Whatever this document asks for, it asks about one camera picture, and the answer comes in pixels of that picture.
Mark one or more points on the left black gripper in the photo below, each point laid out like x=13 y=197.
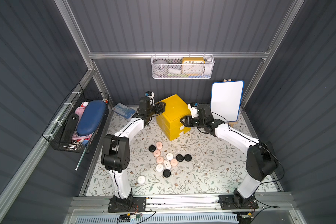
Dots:
x=157 y=108

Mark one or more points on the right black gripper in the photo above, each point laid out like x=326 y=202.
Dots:
x=189 y=121

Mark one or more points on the yellow three-drawer cabinet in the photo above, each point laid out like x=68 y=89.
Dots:
x=169 y=121

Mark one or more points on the black earphone case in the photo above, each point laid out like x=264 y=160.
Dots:
x=152 y=148
x=166 y=173
x=188 y=157
x=180 y=158

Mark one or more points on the black earphone case bottom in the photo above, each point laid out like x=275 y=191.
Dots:
x=166 y=173

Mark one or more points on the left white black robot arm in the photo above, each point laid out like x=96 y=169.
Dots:
x=115 y=154

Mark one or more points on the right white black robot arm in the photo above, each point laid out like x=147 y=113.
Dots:
x=260 y=157

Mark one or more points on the white earphone case upper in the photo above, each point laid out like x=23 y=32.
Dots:
x=169 y=156

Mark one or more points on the white earphone case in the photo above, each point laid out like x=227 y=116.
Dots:
x=167 y=164
x=169 y=156
x=159 y=168

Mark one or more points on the white tape roll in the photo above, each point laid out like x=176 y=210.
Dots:
x=160 y=68

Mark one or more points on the pink earphone case right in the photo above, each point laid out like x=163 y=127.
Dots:
x=174 y=162

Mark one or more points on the white earphone case centre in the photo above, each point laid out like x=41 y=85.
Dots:
x=167 y=164

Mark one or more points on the yellow alarm clock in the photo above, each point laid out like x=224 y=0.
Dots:
x=193 y=66

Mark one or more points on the white earphone case lower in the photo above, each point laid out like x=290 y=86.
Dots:
x=159 y=168

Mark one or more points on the blue oval case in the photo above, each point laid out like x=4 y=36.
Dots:
x=91 y=118

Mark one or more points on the white earphone case isolated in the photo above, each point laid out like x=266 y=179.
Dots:
x=141 y=179

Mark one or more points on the pink items in basket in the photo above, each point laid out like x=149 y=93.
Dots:
x=80 y=139

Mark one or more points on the black object in basket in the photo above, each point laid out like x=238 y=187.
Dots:
x=69 y=128

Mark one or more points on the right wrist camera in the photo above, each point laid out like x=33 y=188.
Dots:
x=193 y=109

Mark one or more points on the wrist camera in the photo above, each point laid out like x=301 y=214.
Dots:
x=149 y=94
x=193 y=109

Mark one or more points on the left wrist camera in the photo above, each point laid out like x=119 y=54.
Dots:
x=149 y=94

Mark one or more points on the white wire wall basket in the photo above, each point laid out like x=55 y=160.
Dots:
x=180 y=67

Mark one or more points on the white board blue frame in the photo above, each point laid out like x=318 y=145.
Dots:
x=226 y=100

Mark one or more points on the black wire side basket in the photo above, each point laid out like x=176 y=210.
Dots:
x=54 y=133

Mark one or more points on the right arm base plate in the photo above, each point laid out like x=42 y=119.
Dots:
x=236 y=202

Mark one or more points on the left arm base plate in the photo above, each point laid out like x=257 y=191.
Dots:
x=126 y=205

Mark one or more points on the aluminium front rail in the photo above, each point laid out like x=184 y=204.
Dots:
x=177 y=203

